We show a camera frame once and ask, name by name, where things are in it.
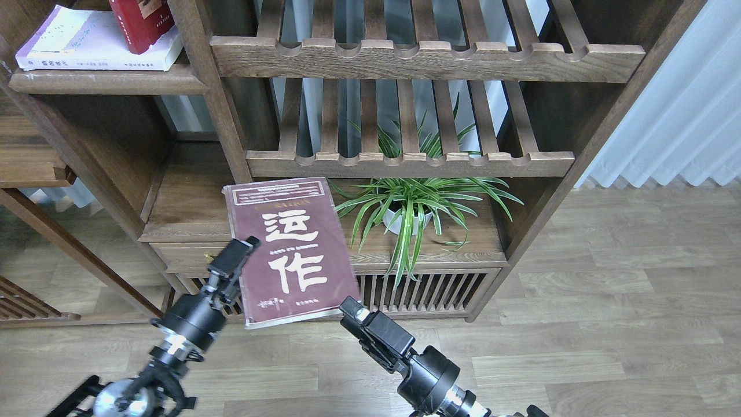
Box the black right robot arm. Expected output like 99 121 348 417
340 297 492 416

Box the right slatted cabinet door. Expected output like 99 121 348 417
355 268 500 321

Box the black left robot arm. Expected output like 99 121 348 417
50 236 260 416

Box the red cover book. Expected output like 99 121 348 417
109 1 174 54

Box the white plant pot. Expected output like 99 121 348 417
382 200 433 236

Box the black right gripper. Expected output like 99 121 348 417
339 296 461 414

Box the small wooden drawer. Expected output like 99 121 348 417
150 242 228 273

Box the white curtain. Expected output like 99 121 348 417
577 1 740 187

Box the green spider plant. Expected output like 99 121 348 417
327 93 524 290

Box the white lavender book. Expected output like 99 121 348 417
15 6 183 71

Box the dark wooden bookshelf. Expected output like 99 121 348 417
2 1 706 300

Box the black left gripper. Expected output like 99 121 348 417
152 236 261 354

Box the dark maroon book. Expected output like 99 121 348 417
223 177 361 330

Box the slatted cabinet door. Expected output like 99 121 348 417
175 272 247 324
355 268 500 321

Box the left slatted cabinet door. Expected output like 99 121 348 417
175 272 247 324

